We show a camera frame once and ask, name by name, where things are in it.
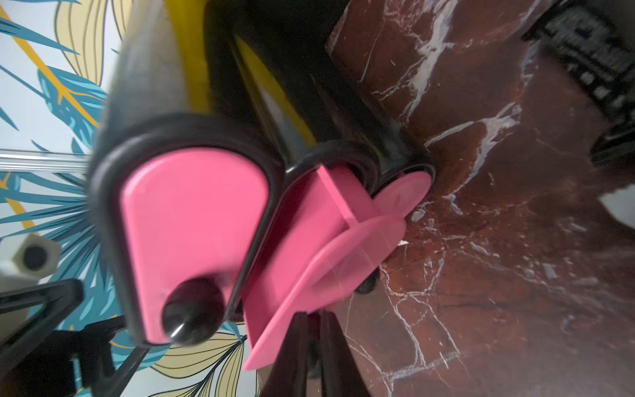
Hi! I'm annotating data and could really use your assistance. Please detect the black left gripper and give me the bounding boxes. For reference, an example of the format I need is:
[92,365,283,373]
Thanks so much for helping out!
[1,279,149,396]

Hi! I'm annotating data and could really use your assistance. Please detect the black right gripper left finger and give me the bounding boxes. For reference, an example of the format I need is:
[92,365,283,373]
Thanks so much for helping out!
[259,312,309,397]

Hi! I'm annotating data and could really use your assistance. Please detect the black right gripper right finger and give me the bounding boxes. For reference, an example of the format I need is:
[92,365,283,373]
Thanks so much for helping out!
[319,311,370,397]

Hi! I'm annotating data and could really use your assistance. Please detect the pink bottom drawer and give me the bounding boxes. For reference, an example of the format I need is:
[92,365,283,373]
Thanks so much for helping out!
[373,171,433,218]

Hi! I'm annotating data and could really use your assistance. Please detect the black drawer cabinet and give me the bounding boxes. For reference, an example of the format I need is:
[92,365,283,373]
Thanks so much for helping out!
[87,1,436,347]

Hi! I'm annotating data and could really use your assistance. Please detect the black cookie packet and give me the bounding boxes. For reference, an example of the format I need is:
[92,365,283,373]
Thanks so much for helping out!
[523,1,634,123]
[590,121,634,166]

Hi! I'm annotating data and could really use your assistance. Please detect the clear snack bag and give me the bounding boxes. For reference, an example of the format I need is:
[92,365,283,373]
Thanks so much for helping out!
[599,184,635,229]

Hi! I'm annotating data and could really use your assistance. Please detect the black bottom drawer knob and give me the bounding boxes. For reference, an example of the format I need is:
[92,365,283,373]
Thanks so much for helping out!
[355,268,380,294]

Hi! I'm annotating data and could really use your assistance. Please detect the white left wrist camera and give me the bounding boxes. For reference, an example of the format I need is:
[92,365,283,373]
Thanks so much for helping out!
[1,233,62,292]

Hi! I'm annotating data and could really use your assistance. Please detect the aluminium left corner post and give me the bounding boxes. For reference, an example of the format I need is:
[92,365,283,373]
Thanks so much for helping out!
[1,149,92,173]

